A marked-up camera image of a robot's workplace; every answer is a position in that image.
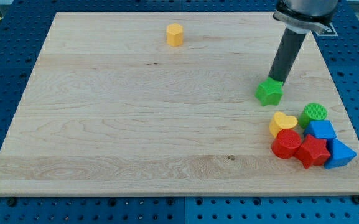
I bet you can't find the yellow hexagon block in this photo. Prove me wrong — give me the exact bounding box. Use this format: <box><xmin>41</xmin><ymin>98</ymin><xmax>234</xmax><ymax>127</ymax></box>
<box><xmin>166</xmin><ymin>23</ymin><xmax>184</xmax><ymax>47</ymax></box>

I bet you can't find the yellow heart block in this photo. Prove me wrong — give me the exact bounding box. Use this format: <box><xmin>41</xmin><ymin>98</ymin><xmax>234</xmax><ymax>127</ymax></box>
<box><xmin>268</xmin><ymin>111</ymin><xmax>298</xmax><ymax>137</ymax></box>

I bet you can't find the red circle block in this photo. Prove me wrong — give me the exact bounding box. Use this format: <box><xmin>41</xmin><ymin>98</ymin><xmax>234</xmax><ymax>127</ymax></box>
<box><xmin>271</xmin><ymin>129</ymin><xmax>302</xmax><ymax>159</ymax></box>

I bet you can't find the green circle block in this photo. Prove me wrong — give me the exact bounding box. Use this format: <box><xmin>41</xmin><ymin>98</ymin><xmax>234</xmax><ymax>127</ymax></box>
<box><xmin>298</xmin><ymin>103</ymin><xmax>328</xmax><ymax>129</ymax></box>

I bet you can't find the light wooden board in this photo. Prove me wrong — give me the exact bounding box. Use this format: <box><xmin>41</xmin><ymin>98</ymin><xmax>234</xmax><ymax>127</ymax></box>
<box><xmin>0</xmin><ymin>12</ymin><xmax>359</xmax><ymax>197</ymax></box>

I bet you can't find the green star block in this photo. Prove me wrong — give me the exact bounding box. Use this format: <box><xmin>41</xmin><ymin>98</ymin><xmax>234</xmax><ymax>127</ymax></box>
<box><xmin>255</xmin><ymin>77</ymin><xmax>283</xmax><ymax>106</ymax></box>

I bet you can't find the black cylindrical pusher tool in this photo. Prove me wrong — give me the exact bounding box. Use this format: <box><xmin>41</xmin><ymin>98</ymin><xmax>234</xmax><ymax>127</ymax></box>
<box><xmin>268</xmin><ymin>28</ymin><xmax>306</xmax><ymax>83</ymax></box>

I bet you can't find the red star block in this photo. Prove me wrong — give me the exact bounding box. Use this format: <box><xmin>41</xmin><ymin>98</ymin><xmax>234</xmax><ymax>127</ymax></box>
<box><xmin>294</xmin><ymin>134</ymin><xmax>331</xmax><ymax>169</ymax></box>

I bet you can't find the blue cube block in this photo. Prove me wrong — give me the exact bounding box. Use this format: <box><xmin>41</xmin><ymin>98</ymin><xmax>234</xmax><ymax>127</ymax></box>
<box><xmin>303</xmin><ymin>120</ymin><xmax>337</xmax><ymax>141</ymax></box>

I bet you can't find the blue triangle block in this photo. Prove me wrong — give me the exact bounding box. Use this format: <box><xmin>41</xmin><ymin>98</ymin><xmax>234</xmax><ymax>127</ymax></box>
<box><xmin>324</xmin><ymin>138</ymin><xmax>357</xmax><ymax>169</ymax></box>

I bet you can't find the black white fiducial marker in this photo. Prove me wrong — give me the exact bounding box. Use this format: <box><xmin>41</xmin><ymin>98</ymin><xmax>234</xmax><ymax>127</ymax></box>
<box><xmin>316</xmin><ymin>23</ymin><xmax>338</xmax><ymax>37</ymax></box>

